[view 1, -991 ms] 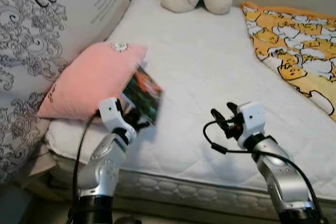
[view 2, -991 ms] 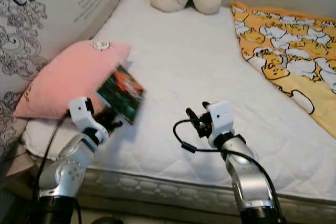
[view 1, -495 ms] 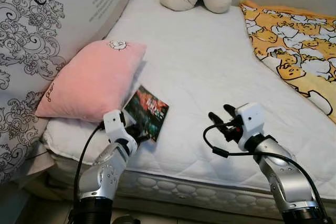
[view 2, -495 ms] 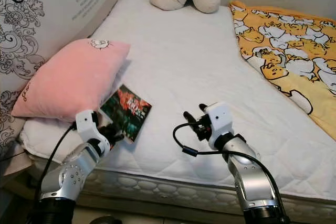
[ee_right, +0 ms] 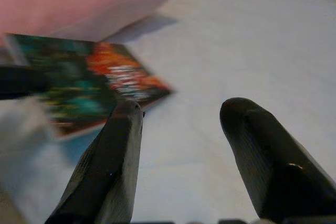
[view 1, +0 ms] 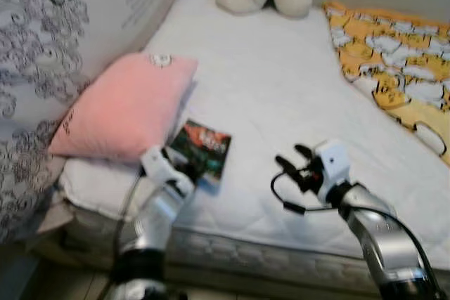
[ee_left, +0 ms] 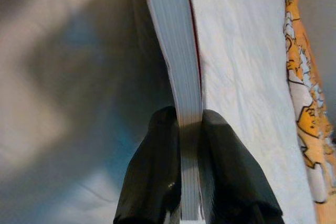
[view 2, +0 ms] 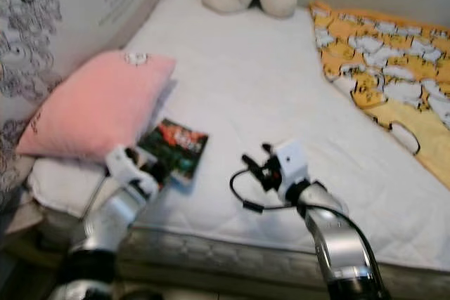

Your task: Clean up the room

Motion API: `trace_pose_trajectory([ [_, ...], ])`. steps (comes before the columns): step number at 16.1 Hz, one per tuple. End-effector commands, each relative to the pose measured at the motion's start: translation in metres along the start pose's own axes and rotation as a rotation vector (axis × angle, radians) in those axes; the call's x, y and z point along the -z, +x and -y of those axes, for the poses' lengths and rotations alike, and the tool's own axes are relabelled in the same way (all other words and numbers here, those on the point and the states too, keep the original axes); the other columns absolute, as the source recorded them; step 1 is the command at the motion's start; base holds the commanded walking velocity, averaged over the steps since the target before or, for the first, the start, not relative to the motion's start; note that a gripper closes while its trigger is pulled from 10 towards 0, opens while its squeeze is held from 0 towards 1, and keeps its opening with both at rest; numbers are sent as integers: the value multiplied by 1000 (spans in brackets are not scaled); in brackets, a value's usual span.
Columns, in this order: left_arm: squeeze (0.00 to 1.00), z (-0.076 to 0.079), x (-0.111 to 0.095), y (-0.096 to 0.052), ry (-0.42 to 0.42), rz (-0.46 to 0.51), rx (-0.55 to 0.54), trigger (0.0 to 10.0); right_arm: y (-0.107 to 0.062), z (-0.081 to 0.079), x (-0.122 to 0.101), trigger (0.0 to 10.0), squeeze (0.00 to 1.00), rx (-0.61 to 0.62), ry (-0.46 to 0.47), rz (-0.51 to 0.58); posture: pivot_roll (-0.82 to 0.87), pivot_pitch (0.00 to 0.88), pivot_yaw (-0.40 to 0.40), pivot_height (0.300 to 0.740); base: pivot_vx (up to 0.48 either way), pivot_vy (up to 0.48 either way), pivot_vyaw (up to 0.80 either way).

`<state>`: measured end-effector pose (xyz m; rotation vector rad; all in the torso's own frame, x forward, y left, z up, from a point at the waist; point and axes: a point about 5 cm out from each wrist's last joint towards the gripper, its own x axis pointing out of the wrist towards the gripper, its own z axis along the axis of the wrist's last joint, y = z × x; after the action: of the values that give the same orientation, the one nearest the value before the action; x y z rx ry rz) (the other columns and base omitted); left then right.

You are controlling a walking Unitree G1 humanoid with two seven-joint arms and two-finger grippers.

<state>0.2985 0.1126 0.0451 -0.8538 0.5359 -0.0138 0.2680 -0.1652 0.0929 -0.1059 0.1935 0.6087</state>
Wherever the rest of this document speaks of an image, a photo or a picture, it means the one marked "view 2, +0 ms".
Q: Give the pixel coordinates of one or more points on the red and black book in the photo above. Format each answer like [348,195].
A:
[185,145]

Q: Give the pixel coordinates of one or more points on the pink plush pillow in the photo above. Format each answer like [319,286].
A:
[98,107]

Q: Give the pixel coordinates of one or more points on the yellow cartoon egg blanket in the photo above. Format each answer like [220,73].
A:
[387,61]

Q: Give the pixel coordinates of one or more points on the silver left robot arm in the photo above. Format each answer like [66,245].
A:
[112,223]

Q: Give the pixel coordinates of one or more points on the grey patterned mattress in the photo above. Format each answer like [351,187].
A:
[218,258]

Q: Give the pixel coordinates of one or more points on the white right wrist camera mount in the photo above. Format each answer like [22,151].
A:
[292,161]

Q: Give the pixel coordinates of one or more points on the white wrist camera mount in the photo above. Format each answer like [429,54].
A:
[123,163]
[292,161]

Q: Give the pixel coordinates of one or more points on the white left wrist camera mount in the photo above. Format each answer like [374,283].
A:
[123,163]

